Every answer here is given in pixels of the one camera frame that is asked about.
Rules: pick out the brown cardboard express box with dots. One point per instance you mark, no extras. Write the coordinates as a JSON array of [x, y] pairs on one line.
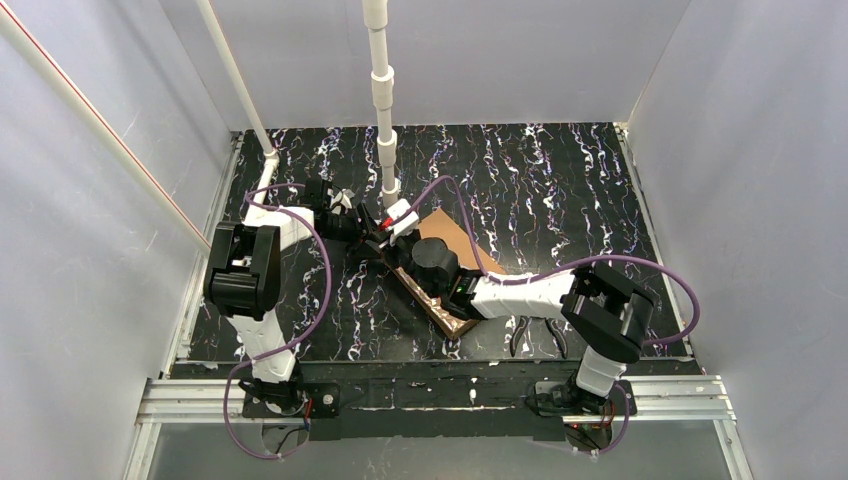
[[446, 312]]

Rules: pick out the black grey wire stripper pliers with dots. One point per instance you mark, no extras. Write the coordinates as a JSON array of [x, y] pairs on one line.
[[536, 338]]

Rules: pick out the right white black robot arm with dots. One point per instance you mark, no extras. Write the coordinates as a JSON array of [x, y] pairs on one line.
[[608, 310]]

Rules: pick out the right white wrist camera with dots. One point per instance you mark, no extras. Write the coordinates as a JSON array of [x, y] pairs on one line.
[[401, 220]]

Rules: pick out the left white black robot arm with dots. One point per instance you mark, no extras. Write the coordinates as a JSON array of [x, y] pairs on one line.
[[243, 281]]

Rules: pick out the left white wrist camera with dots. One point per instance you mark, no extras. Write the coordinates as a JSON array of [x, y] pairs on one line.
[[342, 201]]

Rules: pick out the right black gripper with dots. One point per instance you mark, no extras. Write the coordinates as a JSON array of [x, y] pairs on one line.
[[396, 245]]

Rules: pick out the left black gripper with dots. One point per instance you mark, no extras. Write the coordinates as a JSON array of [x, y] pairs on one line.
[[361, 225]]

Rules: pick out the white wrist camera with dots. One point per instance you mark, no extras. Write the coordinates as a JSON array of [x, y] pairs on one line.
[[342, 201], [401, 220]]

